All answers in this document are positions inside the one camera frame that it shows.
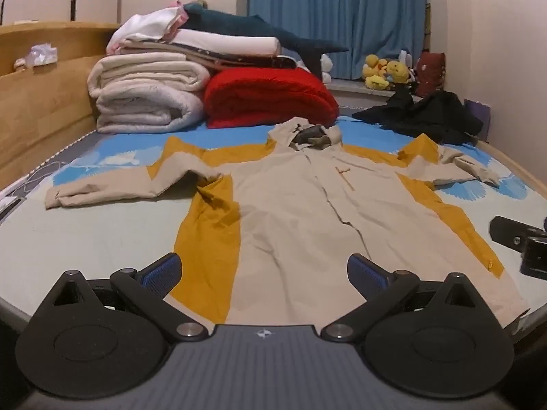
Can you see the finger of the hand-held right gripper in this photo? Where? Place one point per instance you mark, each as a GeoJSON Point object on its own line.
{"type": "Point", "coordinates": [506, 231]}

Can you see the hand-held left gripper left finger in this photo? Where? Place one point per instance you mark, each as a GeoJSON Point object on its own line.
{"type": "Point", "coordinates": [161, 272]}

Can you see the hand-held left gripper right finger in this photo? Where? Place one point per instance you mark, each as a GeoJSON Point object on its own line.
{"type": "Point", "coordinates": [366, 274]}

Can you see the beige and yellow hooded jacket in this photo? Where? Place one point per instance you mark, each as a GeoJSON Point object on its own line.
{"type": "Point", "coordinates": [299, 222]}

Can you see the black clothes pile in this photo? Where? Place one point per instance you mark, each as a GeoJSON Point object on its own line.
{"type": "Point", "coordinates": [427, 117]}

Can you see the blue patterned bed sheet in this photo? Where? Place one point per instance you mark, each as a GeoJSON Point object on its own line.
{"type": "Point", "coordinates": [85, 243]}

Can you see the purple box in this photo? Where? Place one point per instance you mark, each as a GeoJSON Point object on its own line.
{"type": "Point", "coordinates": [480, 113]}

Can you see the white fuzzy folded quilt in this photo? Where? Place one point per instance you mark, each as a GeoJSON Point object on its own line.
{"type": "Point", "coordinates": [145, 109]}

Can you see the dark red bag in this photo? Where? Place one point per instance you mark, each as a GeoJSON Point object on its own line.
{"type": "Point", "coordinates": [430, 72]}

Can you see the white window sill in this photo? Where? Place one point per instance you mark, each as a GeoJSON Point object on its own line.
{"type": "Point", "coordinates": [354, 92]}

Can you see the cream folded quilt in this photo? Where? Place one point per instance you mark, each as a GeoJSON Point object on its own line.
{"type": "Point", "coordinates": [145, 70]}

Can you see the red folded blanket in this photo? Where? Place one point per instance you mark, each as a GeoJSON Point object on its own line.
{"type": "Point", "coordinates": [269, 96]}

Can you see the wooden headboard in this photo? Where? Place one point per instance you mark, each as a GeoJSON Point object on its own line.
{"type": "Point", "coordinates": [42, 102]}

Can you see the white plush toy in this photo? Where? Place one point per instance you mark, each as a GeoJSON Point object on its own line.
{"type": "Point", "coordinates": [327, 65]}

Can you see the white folded pillow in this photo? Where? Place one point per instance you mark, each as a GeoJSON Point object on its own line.
{"type": "Point", "coordinates": [226, 42]}

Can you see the pink and white cloth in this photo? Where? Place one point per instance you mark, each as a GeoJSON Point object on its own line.
{"type": "Point", "coordinates": [141, 27]}

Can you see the clear plastic bag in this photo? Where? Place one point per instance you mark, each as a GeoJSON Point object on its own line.
{"type": "Point", "coordinates": [42, 54]}

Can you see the small pale trinket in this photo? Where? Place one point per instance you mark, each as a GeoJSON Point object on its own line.
{"type": "Point", "coordinates": [20, 64]}

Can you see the blue-grey shark plush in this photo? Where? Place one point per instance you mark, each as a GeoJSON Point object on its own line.
{"type": "Point", "coordinates": [243, 27]}

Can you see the blue curtain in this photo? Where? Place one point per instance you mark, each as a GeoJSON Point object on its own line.
{"type": "Point", "coordinates": [337, 13]}

